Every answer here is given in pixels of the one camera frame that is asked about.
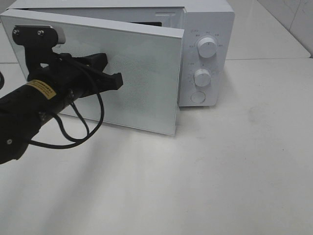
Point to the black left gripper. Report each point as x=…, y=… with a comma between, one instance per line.
x=62, y=71

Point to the white microwave door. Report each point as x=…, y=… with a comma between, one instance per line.
x=148, y=58

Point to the white round door button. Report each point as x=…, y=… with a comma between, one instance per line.
x=198, y=97

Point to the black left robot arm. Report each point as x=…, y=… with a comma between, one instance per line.
x=49, y=91

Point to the white lower timer knob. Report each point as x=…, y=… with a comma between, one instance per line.
x=202, y=77

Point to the white microwave oven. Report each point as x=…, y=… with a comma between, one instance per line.
x=193, y=18

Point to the white upper microwave knob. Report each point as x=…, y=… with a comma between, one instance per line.
x=207, y=47

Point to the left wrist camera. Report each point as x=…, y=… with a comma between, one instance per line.
x=38, y=35

